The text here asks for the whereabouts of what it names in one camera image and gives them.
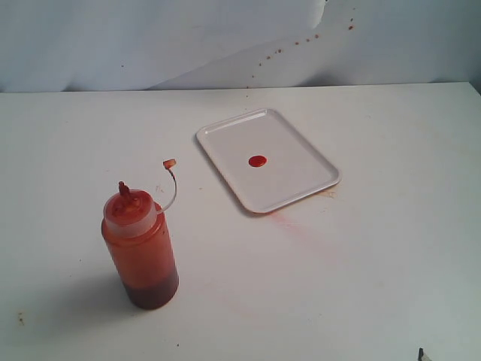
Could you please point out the red sauce squeeze bottle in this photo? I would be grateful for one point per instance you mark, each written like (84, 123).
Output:
(135, 231)

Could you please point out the red sauce blob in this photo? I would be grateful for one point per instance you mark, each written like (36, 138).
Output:
(257, 161)

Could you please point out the white rectangular tray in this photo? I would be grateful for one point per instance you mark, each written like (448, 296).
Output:
(295, 168)

